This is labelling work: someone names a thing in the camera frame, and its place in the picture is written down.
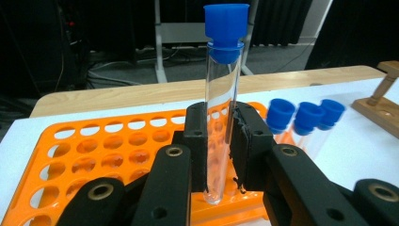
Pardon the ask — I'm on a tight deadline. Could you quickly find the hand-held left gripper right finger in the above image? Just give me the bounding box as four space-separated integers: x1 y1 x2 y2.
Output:
230 101 277 192

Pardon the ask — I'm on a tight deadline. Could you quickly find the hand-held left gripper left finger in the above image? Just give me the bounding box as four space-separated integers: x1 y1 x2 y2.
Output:
171 102 210 193

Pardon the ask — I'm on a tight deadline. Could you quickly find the blue capped test tube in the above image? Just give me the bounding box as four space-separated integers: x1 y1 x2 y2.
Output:
291 101 325 153
315 98 346 133
202 3 250 205
265 98 296 145

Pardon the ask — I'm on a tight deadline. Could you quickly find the orange test tube rack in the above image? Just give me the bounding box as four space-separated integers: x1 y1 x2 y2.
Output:
1 101 274 226

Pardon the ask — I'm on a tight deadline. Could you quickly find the wooden test tube rack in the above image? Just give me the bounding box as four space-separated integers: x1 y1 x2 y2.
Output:
351 60 399 139

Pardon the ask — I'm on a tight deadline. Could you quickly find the white table mat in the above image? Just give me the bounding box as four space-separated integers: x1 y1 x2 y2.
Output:
0 76 399 226

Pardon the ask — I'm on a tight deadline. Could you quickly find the dark curtain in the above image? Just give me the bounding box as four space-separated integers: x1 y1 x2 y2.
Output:
250 0 314 47

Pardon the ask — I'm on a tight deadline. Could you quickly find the dark equipment tower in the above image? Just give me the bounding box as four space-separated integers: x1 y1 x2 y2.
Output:
56 0 92 90

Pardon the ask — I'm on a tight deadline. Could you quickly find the white floor cable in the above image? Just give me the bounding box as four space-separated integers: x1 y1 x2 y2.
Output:
87 59 177 88

